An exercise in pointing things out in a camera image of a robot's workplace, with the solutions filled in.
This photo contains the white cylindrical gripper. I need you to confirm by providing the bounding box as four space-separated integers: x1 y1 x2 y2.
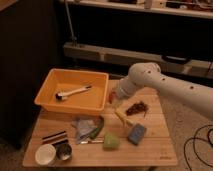
109 76 140 108

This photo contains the small orange apple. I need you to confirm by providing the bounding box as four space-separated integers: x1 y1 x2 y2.
108 91 116 104

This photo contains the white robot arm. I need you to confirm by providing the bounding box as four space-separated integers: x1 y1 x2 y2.
109 63 213 120

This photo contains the yellow plastic tray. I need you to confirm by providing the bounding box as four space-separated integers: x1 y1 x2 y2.
34 68 109 115

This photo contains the dark grape bunch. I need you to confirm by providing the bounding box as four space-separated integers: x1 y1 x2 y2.
125 101 149 116

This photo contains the green cucumber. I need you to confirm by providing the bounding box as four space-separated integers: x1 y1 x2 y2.
89 116 104 139

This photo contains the blue sponge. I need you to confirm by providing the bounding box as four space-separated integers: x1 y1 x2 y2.
127 124 146 145

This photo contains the grey blue cloth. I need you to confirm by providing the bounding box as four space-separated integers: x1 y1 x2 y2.
71 118 97 144

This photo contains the green plastic cup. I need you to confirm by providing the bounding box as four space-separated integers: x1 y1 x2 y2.
103 133 120 150

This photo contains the small metal knife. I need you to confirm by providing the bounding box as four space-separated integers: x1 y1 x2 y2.
80 140 104 144

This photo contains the metal vertical pole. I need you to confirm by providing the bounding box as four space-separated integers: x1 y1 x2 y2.
65 0 77 44

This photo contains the dark chopstick upper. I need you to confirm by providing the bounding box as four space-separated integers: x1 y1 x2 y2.
42 131 66 140

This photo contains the dark chopstick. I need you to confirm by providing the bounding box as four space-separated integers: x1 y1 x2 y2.
42 131 66 140
42 138 68 145

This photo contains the dark chopstick lower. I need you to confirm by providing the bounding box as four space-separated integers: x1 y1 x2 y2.
42 138 68 145

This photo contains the metal cup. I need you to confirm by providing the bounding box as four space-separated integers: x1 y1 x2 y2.
56 144 72 161

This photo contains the white bowl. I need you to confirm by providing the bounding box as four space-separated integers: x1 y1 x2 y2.
35 144 56 166

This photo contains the white handled dish brush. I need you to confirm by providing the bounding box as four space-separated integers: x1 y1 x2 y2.
55 85 92 101

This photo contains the grey metal shelf rail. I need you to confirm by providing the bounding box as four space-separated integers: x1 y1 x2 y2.
63 42 213 79

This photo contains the black cable on floor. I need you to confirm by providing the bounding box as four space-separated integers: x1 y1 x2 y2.
183 124 213 169

